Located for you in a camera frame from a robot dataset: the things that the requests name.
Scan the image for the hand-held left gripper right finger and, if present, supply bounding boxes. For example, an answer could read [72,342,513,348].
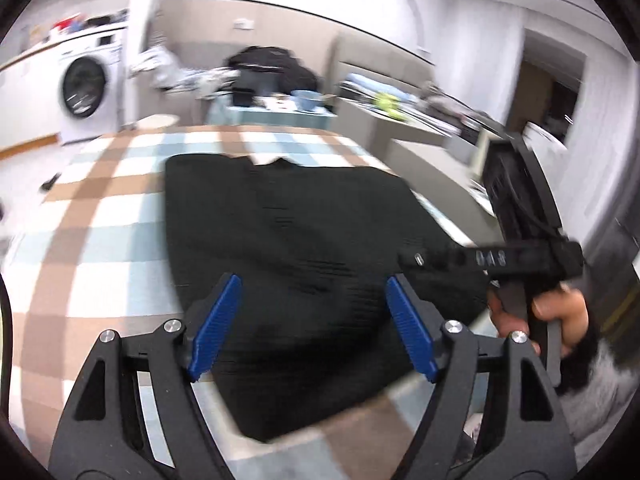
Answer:
[386,275,577,480]

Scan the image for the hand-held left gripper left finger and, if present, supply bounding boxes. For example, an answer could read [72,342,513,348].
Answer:
[48,274,244,480]

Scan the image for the light blue side table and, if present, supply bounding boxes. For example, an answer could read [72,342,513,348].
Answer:
[204,95,337,130]

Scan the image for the black knit garment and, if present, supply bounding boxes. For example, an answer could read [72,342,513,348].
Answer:
[164,152,493,443]

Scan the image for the folded light blue towels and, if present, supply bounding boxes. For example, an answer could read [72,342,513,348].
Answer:
[344,73,403,100]

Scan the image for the white washing machine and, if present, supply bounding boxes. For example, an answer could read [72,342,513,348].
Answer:
[57,34,125,147]

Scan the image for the brown and white checked blanket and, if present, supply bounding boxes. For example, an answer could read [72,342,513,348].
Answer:
[0,126,501,480]

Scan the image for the yellow-green item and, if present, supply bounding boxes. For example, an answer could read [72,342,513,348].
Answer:
[374,92,405,117]

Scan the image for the blue basin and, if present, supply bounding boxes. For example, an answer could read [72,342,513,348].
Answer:
[290,89,324,112]

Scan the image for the black bag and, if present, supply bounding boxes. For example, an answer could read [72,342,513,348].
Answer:
[224,46,321,107]

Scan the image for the person's right hand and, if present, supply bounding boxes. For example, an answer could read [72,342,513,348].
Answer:
[486,285,592,359]

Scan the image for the round wooden stool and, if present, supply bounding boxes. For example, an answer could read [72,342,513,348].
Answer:
[136,113,179,129]

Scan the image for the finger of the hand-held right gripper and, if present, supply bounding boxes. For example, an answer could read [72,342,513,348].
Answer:
[398,246,490,276]

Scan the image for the grey cabinet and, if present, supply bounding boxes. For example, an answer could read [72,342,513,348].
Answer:
[334,57,493,201]

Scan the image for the black cable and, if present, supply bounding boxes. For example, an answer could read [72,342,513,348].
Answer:
[0,274,14,413]

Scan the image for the person's right forearm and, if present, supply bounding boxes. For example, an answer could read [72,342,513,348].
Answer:
[556,319,637,472]

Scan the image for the pile of white clothes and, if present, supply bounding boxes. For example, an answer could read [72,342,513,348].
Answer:
[129,44,242,102]

